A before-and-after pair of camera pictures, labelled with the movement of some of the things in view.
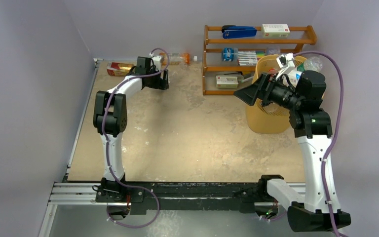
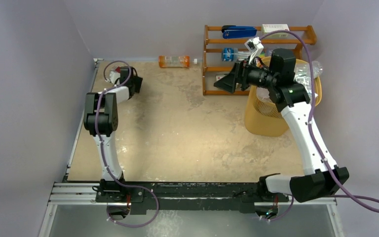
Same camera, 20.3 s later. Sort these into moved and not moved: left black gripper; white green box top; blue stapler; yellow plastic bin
Moved: left black gripper
Not moved: yellow plastic bin; blue stapler; white green box top
